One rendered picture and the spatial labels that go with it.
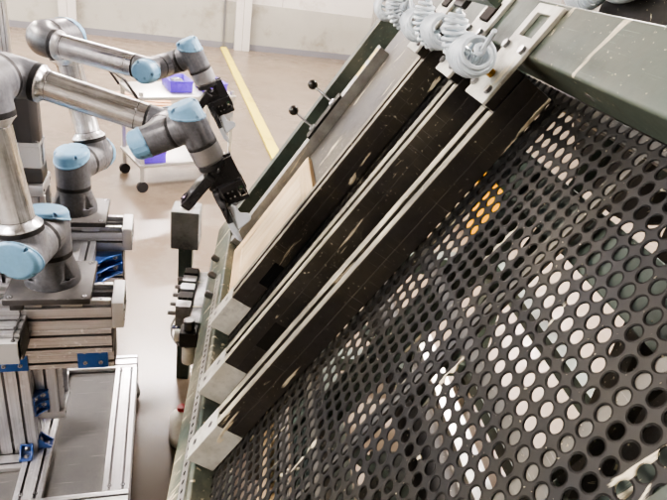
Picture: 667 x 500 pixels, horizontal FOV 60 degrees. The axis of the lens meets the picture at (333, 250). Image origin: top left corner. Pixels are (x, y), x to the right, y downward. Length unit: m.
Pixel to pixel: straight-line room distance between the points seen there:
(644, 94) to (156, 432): 2.44
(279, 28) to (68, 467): 11.15
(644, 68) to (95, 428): 2.26
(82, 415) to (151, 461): 0.35
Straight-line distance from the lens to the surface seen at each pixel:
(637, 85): 0.79
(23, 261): 1.63
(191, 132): 1.39
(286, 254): 1.71
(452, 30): 1.06
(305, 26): 12.86
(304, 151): 2.23
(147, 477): 2.65
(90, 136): 2.30
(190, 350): 2.15
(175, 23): 12.59
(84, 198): 2.25
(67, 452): 2.49
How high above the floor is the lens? 1.99
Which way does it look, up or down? 27 degrees down
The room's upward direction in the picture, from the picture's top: 9 degrees clockwise
